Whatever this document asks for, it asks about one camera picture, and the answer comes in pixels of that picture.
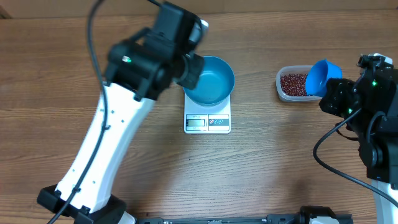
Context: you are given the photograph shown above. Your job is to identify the blue plastic measuring scoop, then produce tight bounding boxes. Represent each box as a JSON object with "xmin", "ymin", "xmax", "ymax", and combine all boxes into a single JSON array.
[{"xmin": 305, "ymin": 59, "xmax": 343, "ymax": 97}]

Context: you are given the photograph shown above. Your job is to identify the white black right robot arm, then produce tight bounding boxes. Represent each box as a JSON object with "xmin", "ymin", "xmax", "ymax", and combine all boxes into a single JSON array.
[{"xmin": 313, "ymin": 54, "xmax": 397, "ymax": 223}]

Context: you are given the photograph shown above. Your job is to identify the blue metal bowl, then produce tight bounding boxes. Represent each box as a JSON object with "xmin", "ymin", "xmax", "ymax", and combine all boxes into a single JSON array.
[{"xmin": 183, "ymin": 55, "xmax": 235, "ymax": 106}]

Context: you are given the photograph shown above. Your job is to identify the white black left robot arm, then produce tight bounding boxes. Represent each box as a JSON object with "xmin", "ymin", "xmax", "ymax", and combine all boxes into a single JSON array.
[{"xmin": 37, "ymin": 1, "xmax": 208, "ymax": 223}]

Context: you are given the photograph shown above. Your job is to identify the clear plastic bean container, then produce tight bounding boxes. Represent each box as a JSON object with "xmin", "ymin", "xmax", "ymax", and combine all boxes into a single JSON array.
[{"xmin": 275, "ymin": 65, "xmax": 321, "ymax": 103}]

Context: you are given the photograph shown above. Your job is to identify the white digital kitchen scale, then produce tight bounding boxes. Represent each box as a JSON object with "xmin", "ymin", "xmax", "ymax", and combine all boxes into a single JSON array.
[{"xmin": 183, "ymin": 95, "xmax": 231, "ymax": 134}]

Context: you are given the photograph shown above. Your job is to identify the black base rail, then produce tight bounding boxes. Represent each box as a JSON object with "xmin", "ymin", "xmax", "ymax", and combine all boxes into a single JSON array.
[{"xmin": 136, "ymin": 206, "xmax": 354, "ymax": 224}]

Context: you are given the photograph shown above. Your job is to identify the red adzuki beans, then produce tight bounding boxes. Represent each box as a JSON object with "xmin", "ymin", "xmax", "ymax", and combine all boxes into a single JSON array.
[{"xmin": 280, "ymin": 73, "xmax": 308, "ymax": 96}]

